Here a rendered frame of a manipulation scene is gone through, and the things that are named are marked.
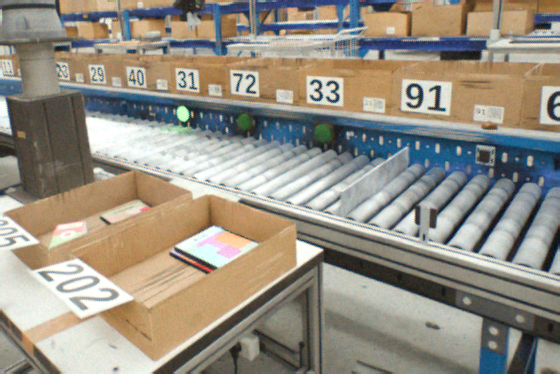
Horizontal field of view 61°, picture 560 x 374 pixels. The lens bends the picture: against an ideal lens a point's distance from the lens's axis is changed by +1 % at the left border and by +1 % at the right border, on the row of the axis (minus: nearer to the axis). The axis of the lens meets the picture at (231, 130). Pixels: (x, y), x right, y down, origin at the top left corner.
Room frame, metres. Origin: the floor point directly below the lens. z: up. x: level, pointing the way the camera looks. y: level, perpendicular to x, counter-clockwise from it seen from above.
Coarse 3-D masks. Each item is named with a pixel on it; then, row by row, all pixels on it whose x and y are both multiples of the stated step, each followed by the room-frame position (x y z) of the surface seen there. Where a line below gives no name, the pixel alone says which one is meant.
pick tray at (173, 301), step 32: (160, 224) 1.00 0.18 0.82; (192, 224) 1.06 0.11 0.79; (224, 224) 1.07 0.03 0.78; (256, 224) 0.99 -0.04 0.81; (288, 224) 0.92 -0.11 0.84; (96, 256) 0.89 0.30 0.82; (128, 256) 0.94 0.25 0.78; (160, 256) 0.97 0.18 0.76; (256, 256) 0.82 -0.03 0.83; (288, 256) 0.89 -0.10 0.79; (128, 288) 0.85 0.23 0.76; (160, 288) 0.84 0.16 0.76; (192, 288) 0.71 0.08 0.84; (224, 288) 0.76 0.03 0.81; (256, 288) 0.81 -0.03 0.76; (128, 320) 0.69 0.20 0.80; (160, 320) 0.66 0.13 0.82; (192, 320) 0.70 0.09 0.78; (160, 352) 0.65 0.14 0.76
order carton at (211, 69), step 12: (192, 60) 2.53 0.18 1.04; (204, 60) 2.59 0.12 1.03; (216, 60) 2.57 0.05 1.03; (228, 60) 2.51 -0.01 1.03; (240, 60) 2.46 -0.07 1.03; (204, 72) 2.23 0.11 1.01; (216, 72) 2.18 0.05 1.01; (204, 84) 2.24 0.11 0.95; (216, 84) 2.18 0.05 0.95; (204, 96) 2.24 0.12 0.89; (216, 96) 2.19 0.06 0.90
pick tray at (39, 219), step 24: (72, 192) 1.20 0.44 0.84; (96, 192) 1.24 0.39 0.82; (120, 192) 1.29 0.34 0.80; (144, 192) 1.30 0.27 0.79; (168, 192) 1.20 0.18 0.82; (24, 216) 1.11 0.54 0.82; (48, 216) 1.15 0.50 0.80; (72, 216) 1.19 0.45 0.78; (96, 216) 1.22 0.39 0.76; (144, 216) 1.02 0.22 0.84; (48, 240) 1.09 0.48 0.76; (72, 240) 0.90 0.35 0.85; (96, 240) 0.94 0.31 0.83; (48, 264) 0.88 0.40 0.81
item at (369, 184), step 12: (396, 156) 1.43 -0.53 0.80; (384, 168) 1.36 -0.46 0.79; (396, 168) 1.43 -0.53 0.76; (360, 180) 1.24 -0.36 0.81; (372, 180) 1.29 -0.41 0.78; (384, 180) 1.36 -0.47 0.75; (348, 192) 1.18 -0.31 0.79; (360, 192) 1.24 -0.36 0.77; (372, 192) 1.29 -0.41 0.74; (348, 204) 1.18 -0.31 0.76; (360, 204) 1.24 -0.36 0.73
